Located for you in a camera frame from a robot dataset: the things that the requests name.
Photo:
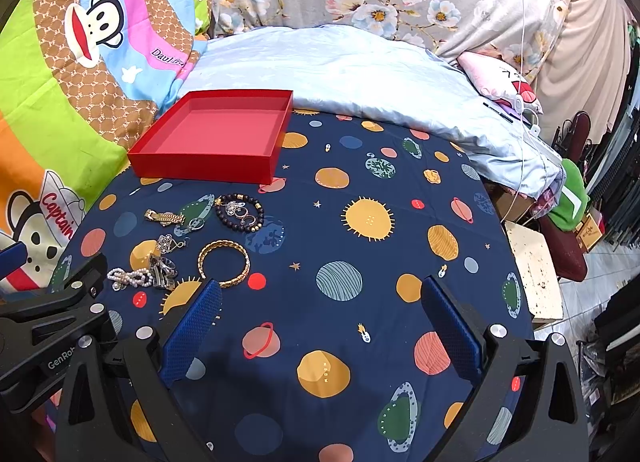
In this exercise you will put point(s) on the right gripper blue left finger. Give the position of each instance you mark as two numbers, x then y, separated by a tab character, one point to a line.
187	314

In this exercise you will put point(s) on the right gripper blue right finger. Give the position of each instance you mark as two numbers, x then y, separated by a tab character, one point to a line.
463	342

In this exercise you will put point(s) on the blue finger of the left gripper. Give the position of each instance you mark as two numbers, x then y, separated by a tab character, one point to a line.
13	258

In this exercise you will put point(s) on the gold chain bangle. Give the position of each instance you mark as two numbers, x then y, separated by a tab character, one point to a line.
224	260

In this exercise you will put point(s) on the white speckled box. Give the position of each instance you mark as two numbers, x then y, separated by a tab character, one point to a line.
534	262

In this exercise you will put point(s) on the silver flower earring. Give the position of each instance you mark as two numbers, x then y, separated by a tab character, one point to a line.
167	243

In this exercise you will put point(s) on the dark red bag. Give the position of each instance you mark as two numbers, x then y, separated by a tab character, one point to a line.
567	258

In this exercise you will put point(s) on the navy planet print bedsheet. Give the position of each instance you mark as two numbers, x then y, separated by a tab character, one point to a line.
324	353

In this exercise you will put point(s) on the silver crystal earring cluster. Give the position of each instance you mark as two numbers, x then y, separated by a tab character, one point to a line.
236	209

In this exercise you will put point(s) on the green plush toy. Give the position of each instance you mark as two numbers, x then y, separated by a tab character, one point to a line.
574	199

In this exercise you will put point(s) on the red cardboard tray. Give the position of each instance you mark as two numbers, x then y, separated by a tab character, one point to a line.
230	136

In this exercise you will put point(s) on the colourful monkey cartoon quilt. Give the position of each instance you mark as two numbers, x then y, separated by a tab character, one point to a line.
81	81

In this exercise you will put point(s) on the pink cartoon plush pillow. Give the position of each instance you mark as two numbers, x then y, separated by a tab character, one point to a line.
499	82

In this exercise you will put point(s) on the beige curtain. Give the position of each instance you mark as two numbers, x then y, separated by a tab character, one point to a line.
587	68

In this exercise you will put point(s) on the light blue pillow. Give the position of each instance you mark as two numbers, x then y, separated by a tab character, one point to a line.
347	71

